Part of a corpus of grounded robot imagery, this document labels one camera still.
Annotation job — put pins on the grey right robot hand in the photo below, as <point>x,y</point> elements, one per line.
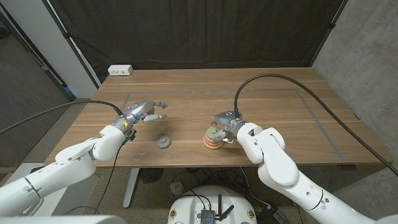
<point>230,119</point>

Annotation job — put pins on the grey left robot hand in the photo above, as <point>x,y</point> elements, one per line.
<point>138,109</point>

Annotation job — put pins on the green toy disc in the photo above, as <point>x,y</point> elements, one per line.
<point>211,132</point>

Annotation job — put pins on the dusty pink toy disc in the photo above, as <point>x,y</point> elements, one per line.
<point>209,140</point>

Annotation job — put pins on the coral red toy disc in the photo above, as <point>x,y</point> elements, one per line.
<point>211,144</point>

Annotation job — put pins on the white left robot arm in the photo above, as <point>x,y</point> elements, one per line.
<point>68,161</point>

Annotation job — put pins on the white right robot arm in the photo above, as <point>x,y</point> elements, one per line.
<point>280,165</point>

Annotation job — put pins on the large orange toy disc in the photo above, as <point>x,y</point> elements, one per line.
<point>213,148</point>

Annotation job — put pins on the small grey toy disc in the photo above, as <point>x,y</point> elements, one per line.
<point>163,143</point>

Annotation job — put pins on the white power strip box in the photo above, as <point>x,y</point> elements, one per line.
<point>119,70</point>

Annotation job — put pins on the grey tape workspace outline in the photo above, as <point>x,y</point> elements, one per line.
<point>192,92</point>

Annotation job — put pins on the black round floor fan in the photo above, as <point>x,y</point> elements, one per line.
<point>151,175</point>

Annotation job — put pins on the white table leg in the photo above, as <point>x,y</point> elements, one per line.
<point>132,183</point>

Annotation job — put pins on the grey round floor object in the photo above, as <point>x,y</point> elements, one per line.
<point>177,188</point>

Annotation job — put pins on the black fabric backdrop curtain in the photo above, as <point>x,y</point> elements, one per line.
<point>202,31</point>

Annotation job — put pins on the white robot torso base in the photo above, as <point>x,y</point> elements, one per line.
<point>186,205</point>

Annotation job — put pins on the grey radio box with antennas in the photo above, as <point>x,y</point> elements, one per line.
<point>207,215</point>

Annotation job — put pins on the black power brick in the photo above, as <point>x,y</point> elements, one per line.
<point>270,215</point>

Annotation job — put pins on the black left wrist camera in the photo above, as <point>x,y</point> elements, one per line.
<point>131,134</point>

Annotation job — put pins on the black backdrop frame pole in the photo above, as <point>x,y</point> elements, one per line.
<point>331,26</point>
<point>71,43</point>

